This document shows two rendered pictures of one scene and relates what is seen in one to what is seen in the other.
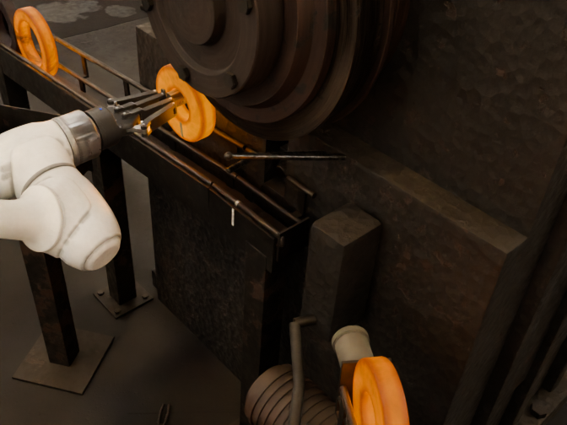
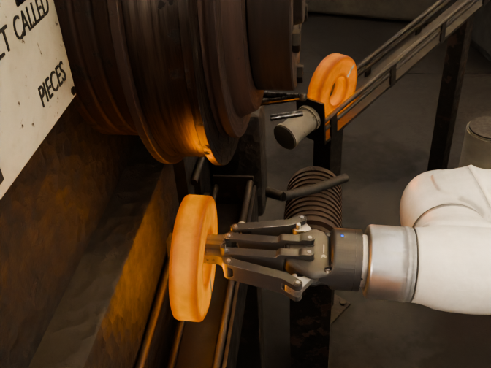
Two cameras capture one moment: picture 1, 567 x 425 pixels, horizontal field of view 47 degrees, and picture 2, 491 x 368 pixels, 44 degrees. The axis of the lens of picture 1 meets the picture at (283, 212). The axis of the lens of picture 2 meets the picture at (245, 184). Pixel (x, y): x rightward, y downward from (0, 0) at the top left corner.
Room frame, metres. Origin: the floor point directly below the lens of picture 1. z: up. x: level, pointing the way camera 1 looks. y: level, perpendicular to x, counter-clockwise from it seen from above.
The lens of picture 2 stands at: (1.40, 0.70, 1.35)
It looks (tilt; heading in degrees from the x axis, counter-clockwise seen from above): 37 degrees down; 234
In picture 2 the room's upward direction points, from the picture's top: 4 degrees counter-clockwise
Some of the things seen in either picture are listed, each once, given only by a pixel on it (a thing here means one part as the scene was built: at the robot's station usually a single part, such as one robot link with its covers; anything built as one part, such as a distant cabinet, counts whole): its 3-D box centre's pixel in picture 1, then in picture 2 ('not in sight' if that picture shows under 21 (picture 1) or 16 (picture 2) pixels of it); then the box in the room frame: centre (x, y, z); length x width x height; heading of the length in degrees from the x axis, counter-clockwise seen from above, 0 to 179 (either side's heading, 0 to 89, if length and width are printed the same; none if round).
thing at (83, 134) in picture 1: (77, 137); (384, 262); (0.96, 0.37, 0.83); 0.09 x 0.06 x 0.09; 45
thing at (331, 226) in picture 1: (340, 273); (237, 158); (0.83, -0.11, 0.68); 0.11 x 0.08 x 0.24; 135
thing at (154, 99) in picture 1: (141, 107); (266, 260); (1.07, 0.28, 0.84); 0.11 x 0.01 x 0.04; 137
